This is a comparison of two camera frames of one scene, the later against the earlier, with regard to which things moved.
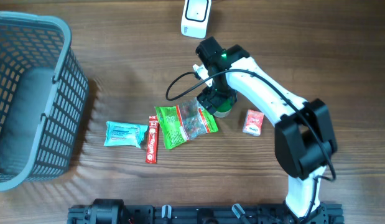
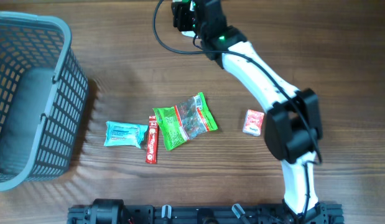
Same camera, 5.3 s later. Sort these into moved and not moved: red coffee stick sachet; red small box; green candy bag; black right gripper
Moved: black right gripper
Not moved: red coffee stick sachet; green candy bag; red small box
